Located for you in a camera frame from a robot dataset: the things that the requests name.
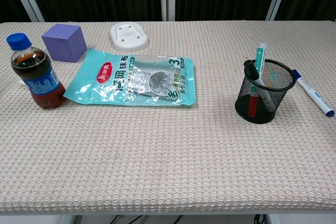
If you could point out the cola bottle with blue cap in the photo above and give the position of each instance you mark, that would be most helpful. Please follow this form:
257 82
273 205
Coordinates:
36 77

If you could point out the green label marker red cap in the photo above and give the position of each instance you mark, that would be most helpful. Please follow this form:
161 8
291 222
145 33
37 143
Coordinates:
260 56

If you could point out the purple foam cube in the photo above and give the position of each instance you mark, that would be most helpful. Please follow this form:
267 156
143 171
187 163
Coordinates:
63 44

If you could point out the white oval plastic dish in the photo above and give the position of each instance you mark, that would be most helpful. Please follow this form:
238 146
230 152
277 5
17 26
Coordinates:
128 36

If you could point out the teal cleaning cloth package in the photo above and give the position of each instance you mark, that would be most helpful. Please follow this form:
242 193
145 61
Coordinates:
110 82

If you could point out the white marker with blue cap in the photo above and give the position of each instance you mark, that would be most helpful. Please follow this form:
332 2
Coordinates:
312 91

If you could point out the black mesh pen holder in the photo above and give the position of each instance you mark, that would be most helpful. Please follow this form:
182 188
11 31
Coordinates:
265 108

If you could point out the beige woven table mat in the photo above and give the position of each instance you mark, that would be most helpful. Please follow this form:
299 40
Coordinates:
157 150

